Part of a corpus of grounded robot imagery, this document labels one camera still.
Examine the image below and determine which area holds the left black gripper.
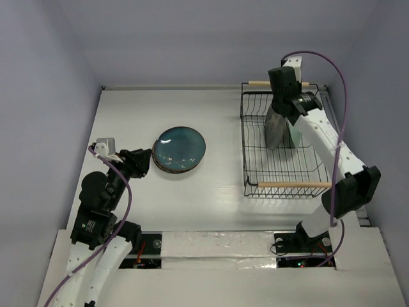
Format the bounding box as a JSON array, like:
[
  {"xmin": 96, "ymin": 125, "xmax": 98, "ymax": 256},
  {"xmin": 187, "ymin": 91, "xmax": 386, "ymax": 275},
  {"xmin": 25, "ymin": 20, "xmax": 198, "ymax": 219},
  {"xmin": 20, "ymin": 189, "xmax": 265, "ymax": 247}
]
[{"xmin": 107, "ymin": 147, "xmax": 152, "ymax": 209}]

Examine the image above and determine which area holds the white blue floral plate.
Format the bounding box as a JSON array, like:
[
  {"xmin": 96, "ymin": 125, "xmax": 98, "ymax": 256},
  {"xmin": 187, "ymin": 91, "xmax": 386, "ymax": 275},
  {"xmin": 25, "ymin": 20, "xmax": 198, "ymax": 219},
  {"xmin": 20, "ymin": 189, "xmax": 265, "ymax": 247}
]
[{"xmin": 151, "ymin": 141, "xmax": 160, "ymax": 168}]

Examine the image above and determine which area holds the dark teal glazed plate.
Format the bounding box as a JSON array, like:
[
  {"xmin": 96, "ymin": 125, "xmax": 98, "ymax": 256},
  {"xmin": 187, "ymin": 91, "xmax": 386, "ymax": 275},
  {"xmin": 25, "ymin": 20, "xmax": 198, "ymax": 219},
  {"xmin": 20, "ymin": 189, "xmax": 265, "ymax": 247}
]
[{"xmin": 155, "ymin": 126, "xmax": 206, "ymax": 174}]

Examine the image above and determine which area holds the grey reindeer plate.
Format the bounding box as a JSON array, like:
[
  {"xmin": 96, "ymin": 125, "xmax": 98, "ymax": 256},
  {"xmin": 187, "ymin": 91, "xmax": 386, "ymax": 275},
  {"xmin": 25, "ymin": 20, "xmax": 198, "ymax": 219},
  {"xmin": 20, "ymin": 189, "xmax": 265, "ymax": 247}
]
[{"xmin": 264, "ymin": 105, "xmax": 286, "ymax": 150}]

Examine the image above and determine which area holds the mint green plate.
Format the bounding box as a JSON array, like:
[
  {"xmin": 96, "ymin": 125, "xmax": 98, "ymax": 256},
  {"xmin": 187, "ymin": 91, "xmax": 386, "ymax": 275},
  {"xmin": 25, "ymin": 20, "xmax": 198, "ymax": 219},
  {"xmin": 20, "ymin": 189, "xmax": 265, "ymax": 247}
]
[{"xmin": 288, "ymin": 123, "xmax": 302, "ymax": 148}]

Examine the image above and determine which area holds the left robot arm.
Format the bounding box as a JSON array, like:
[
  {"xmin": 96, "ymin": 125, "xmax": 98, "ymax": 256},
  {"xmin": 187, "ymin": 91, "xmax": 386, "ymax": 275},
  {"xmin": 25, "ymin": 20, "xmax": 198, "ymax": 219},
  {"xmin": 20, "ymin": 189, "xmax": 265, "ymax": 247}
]
[{"xmin": 44, "ymin": 142, "xmax": 152, "ymax": 306}]

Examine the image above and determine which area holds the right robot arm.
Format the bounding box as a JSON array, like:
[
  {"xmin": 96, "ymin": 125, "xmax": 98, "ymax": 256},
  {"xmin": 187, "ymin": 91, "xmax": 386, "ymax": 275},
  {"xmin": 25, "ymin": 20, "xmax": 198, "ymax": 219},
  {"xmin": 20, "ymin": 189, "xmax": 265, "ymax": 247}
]
[{"xmin": 268, "ymin": 66, "xmax": 381, "ymax": 251}]

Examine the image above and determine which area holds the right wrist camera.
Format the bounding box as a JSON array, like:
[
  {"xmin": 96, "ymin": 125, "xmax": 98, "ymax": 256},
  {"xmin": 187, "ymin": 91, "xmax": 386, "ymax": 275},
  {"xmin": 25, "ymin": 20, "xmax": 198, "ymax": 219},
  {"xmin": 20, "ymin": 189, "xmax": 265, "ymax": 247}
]
[{"xmin": 281, "ymin": 56, "xmax": 302, "ymax": 83}]

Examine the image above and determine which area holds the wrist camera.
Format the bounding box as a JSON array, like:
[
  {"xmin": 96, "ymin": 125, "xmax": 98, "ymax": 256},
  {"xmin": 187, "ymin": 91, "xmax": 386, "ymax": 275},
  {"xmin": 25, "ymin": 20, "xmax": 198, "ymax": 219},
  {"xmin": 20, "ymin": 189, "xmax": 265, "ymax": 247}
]
[
  {"xmin": 88, "ymin": 138, "xmax": 118, "ymax": 161},
  {"xmin": 281, "ymin": 56, "xmax": 302, "ymax": 83}
]

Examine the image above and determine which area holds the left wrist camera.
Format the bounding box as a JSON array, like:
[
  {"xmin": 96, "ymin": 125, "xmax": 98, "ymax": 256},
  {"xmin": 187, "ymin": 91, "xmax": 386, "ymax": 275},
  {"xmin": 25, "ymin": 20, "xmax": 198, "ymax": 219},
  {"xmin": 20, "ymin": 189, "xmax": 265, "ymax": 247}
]
[{"xmin": 88, "ymin": 138, "xmax": 118, "ymax": 161}]

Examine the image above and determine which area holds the black wire dish rack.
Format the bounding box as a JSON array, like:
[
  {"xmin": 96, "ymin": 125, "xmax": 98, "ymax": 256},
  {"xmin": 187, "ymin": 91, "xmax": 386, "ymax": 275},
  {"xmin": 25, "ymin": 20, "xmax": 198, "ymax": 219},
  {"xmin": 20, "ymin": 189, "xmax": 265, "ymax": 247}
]
[{"xmin": 240, "ymin": 82, "xmax": 331, "ymax": 199}]

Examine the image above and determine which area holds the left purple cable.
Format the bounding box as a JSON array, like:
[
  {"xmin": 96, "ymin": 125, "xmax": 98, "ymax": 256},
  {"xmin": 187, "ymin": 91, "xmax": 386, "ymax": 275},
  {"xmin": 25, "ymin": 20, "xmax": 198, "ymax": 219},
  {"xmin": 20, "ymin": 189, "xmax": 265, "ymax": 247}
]
[{"xmin": 43, "ymin": 146, "xmax": 132, "ymax": 307}]

